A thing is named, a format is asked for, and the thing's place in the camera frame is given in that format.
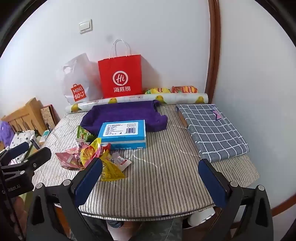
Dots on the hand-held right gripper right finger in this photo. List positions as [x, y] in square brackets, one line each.
[212, 183]

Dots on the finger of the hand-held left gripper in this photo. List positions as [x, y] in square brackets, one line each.
[38, 158]
[18, 149]

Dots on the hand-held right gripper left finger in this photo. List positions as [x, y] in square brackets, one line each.
[89, 178]

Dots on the pink yellow chips packet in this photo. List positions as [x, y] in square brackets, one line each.
[91, 153]

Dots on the red white snack packet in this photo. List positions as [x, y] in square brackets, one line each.
[105, 147]

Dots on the white pink snack packet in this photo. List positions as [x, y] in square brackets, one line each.
[120, 161]

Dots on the green snack packet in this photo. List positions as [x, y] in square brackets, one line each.
[84, 133]

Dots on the person's left hand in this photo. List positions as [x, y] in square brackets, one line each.
[19, 213]

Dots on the white spotted cloth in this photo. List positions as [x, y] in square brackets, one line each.
[22, 141]

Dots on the purple plush toy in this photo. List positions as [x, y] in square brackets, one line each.
[5, 134]

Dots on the teal white tube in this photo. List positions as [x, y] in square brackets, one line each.
[44, 135]

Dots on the white cup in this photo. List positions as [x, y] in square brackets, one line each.
[201, 216]

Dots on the brown patterned book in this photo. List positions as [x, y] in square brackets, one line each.
[48, 115]

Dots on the striped tablecloth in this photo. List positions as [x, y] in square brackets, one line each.
[166, 166]

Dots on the grey checked cloth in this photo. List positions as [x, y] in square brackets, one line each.
[215, 132]

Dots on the blue box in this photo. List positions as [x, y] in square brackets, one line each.
[122, 133]

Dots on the purple towel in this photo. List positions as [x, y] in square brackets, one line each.
[122, 112]

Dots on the fruit-print paper roll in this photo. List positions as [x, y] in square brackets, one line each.
[180, 98]

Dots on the white plastic bag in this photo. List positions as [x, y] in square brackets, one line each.
[76, 74]

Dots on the orange chip bag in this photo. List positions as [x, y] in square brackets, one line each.
[185, 89]

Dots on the red paper bag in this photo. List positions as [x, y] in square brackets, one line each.
[120, 76]

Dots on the yellow chip bag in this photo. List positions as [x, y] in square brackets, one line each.
[158, 90]

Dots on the wooden door frame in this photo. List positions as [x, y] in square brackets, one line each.
[214, 58]

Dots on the white light switch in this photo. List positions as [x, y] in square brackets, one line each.
[85, 26]

